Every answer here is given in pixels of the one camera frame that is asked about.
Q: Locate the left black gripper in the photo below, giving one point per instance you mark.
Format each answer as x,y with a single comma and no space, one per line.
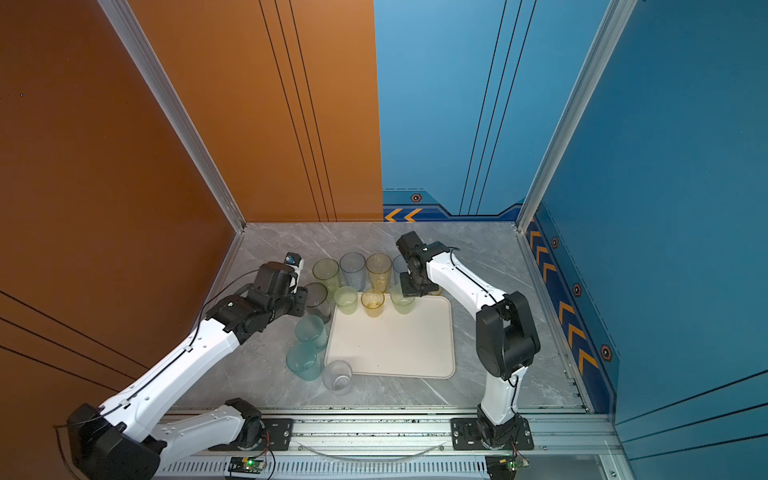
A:
302,300

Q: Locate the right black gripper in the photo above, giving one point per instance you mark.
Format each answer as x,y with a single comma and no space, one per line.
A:
409,292

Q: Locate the short light green glass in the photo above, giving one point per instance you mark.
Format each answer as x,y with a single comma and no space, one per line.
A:
402,303

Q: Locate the short yellow glass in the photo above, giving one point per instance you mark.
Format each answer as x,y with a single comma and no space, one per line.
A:
373,301

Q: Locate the short pale green glass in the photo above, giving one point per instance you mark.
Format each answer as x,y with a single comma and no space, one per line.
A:
346,300

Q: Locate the clear short glass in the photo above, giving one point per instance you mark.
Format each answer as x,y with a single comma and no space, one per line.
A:
337,377

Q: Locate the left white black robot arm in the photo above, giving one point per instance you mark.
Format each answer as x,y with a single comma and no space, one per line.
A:
123,438

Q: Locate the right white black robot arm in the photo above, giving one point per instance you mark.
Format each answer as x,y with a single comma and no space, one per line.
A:
506,337

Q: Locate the white rectangular plastic tray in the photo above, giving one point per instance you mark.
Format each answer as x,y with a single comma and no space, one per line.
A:
418,344

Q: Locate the tall blue glass back row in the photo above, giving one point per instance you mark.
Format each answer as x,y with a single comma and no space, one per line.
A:
399,268

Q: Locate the tall yellow glass back row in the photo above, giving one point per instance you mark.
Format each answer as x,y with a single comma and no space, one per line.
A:
379,268

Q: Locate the dark smoky grey glass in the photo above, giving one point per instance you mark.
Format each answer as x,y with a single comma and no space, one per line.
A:
317,302

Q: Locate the teal glass upper left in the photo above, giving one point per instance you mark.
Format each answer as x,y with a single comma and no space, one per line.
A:
311,329

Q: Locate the teal glass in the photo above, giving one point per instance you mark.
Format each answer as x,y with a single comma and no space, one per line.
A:
311,329
303,361

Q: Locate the tall green glass back row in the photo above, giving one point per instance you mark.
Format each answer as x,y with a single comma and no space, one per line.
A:
327,272

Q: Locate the tall grey-blue glass back row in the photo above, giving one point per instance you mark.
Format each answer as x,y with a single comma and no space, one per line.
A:
353,268

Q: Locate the teal glass lower left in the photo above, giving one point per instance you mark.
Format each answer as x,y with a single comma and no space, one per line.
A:
303,361

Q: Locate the left green circuit board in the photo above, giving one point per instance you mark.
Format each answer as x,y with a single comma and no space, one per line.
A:
246,467

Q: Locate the green circuit board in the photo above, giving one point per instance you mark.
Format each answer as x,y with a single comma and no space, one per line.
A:
246,467
505,467

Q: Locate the right green circuit board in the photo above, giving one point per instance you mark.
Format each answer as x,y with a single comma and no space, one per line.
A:
505,467

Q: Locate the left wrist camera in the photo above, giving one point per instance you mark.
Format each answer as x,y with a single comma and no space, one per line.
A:
295,261

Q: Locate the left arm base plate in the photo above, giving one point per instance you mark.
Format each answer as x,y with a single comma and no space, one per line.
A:
273,434

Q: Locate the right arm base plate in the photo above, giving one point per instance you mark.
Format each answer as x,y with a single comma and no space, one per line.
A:
480,434

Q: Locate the aluminium front rail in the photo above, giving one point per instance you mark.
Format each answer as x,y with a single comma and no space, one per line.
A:
406,443

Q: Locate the left aluminium corner post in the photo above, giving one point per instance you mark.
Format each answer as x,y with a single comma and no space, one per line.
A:
129,31

